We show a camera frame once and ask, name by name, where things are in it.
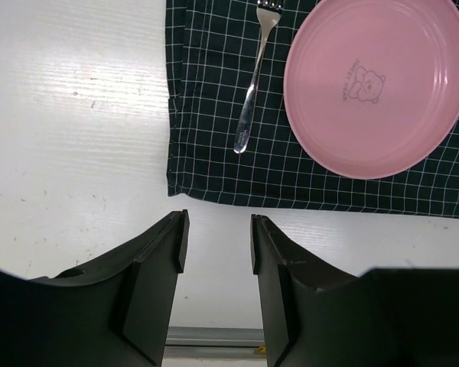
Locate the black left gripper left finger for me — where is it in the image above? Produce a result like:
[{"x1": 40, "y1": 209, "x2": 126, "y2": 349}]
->
[{"x1": 0, "y1": 211, "x2": 190, "y2": 366}]

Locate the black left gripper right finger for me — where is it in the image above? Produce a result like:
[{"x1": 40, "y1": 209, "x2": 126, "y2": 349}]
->
[{"x1": 251, "y1": 215, "x2": 459, "y2": 366}]

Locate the pink plastic plate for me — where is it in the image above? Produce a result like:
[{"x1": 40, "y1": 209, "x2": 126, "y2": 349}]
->
[{"x1": 284, "y1": 1, "x2": 459, "y2": 180}]

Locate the dark checked cloth placemat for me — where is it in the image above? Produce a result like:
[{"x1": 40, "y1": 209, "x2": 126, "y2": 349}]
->
[{"x1": 165, "y1": 1, "x2": 459, "y2": 219}]

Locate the silver metal fork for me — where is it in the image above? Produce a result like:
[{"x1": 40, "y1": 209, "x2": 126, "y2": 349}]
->
[{"x1": 233, "y1": 0, "x2": 285, "y2": 154}]

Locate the aluminium front rail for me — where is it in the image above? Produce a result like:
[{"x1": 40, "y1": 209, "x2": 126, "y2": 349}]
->
[{"x1": 164, "y1": 326, "x2": 266, "y2": 360}]

